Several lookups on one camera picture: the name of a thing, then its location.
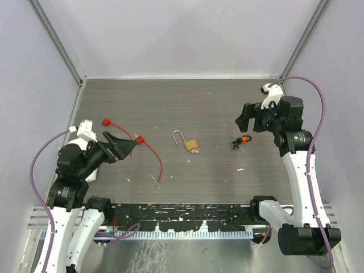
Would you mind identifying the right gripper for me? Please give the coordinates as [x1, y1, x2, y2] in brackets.
[235, 99, 283, 134]

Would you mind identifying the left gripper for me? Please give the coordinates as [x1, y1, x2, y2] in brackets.
[78, 130, 137, 177]

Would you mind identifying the red cable padlock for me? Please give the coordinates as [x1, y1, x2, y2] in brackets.
[135, 135, 163, 184]
[101, 118, 133, 140]

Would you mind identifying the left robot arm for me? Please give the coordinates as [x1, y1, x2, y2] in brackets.
[35, 131, 138, 272]

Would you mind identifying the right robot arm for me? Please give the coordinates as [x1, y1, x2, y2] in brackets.
[235, 96, 341, 256]

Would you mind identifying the black orange key bunch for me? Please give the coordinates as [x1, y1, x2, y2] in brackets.
[231, 135, 252, 155]

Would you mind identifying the white cloth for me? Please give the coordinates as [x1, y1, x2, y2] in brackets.
[57, 138, 97, 183]

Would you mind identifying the brass padlock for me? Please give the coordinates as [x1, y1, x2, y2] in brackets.
[172, 130, 199, 154]

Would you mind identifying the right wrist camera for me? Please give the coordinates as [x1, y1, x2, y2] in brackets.
[260, 84, 283, 109]

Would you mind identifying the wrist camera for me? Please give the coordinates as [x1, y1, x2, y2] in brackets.
[76, 119, 98, 142]
[260, 84, 283, 109]

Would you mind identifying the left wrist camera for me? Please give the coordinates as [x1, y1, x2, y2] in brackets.
[76, 119, 98, 142]

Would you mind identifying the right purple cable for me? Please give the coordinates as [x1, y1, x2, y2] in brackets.
[270, 76, 335, 270]

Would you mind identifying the purple cable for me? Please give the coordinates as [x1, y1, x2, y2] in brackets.
[270, 76, 335, 270]
[30, 129, 77, 273]

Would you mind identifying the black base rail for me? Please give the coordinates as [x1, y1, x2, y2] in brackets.
[113, 203, 268, 232]

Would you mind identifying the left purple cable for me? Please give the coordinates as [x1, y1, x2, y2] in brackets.
[30, 129, 77, 273]

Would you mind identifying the slotted cable duct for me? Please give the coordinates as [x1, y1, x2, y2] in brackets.
[41, 229, 254, 240]

